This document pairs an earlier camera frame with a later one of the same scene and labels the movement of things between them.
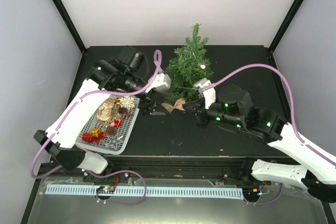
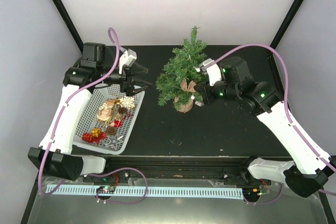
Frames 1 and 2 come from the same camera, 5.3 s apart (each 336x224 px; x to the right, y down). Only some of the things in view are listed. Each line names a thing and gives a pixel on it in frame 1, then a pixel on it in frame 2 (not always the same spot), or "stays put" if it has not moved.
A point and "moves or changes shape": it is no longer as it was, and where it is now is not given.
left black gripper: x=147 y=107 → x=127 y=87
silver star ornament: x=114 y=141 stays put
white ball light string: x=202 y=66 moves or changes shape
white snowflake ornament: x=127 y=102 stays put
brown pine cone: x=111 y=130 stays put
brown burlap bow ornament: x=178 y=105 → x=184 y=85
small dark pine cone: x=122 y=110 stays put
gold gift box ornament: x=95 y=132 stays put
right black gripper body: x=202 y=120 → x=209 y=98
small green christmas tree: x=189 y=64 stays put
